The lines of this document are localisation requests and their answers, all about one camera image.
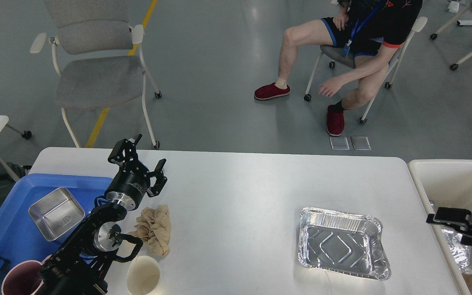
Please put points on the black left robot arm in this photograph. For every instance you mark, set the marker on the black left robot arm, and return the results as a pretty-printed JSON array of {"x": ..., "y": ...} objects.
[{"x": 80, "y": 264}]

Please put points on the grey office chair left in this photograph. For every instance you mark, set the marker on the grey office chair left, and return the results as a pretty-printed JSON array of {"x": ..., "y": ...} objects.
[{"x": 90, "y": 26}]

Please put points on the white plastic bin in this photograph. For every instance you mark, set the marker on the white plastic bin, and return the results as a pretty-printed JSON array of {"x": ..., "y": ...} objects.
[{"x": 447, "y": 183}]

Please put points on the person in shorts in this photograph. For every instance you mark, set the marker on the person in shorts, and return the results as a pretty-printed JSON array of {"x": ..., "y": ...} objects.
[{"x": 371, "y": 30}]

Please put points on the brown paper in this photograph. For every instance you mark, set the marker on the brown paper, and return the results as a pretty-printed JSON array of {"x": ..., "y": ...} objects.
[{"x": 154, "y": 227}]

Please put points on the white paper cup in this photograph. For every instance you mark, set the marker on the white paper cup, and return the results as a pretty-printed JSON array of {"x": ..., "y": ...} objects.
[{"x": 144, "y": 277}]

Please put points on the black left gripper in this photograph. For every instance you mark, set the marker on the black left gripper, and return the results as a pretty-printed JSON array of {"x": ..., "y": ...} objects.
[{"x": 132, "y": 182}]

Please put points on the small steel tray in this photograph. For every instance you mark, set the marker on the small steel tray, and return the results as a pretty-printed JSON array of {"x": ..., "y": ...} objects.
[{"x": 56, "y": 213}]

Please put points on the pink plastic mug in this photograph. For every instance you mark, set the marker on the pink plastic mug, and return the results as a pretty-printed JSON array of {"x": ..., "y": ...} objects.
[{"x": 23, "y": 279}]

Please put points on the blue plastic tray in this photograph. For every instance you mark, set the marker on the blue plastic tray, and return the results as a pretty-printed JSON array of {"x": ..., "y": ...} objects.
[{"x": 20, "y": 240}]

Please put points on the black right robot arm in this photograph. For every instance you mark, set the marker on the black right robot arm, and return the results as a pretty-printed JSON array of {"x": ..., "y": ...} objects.
[{"x": 459, "y": 220}]

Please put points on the aluminium foil tray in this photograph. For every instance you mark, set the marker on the aluminium foil tray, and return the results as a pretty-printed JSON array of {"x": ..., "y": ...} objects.
[{"x": 347, "y": 243}]

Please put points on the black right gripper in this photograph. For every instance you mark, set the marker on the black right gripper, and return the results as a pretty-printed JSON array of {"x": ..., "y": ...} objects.
[{"x": 453, "y": 217}]

